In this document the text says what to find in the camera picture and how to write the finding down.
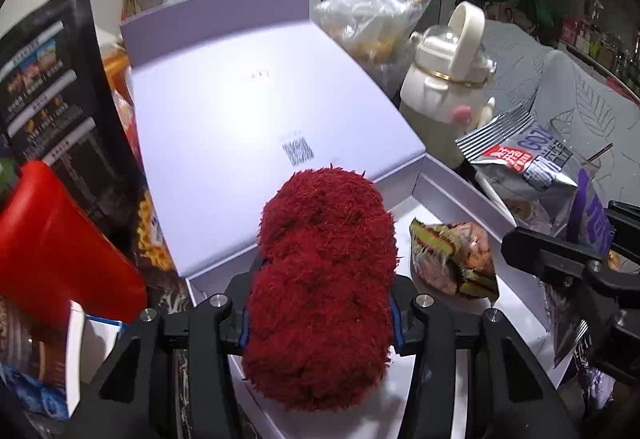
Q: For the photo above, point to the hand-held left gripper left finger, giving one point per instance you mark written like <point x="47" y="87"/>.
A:
<point x="220" y="319"/>

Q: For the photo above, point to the blue white box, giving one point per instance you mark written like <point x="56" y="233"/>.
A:
<point x="95" y="339"/>

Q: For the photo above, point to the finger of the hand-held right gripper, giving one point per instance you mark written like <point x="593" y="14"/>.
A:
<point x="627" y="224"/>
<point x="550" y="256"/>

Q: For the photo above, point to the purple gift box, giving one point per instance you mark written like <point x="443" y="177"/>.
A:
<point x="225" y="94"/>

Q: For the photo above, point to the black printed carton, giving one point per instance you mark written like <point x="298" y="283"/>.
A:
<point x="55" y="84"/>

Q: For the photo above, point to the gold red snack packet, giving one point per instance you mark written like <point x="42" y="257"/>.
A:
<point x="450" y="254"/>

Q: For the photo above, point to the white cartoon water bottle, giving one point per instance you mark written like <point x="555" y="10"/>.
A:
<point x="435" y="89"/>

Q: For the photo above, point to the row of shelf bottles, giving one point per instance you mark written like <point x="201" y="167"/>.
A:
<point x="600" y="49"/>

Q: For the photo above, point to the red container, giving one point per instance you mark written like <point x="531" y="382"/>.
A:
<point x="60" y="244"/>

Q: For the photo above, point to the silver purple snack packet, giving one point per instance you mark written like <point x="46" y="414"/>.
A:
<point x="530" y="164"/>

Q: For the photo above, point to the group of spice jars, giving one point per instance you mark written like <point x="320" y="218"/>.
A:
<point x="25" y="334"/>

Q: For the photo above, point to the light blue leaf pillow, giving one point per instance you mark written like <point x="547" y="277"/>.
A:
<point x="590" y="109"/>

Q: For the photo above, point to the clear plastic bag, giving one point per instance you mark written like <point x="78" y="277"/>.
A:
<point x="370" y="29"/>

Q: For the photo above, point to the yellow snack bag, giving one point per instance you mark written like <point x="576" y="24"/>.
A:
<point x="155" y="234"/>

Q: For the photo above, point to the red fluffy socks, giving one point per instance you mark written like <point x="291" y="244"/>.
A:
<point x="320" y="269"/>

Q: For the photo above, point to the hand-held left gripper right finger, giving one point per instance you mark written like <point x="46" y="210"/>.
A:
<point x="415" y="319"/>

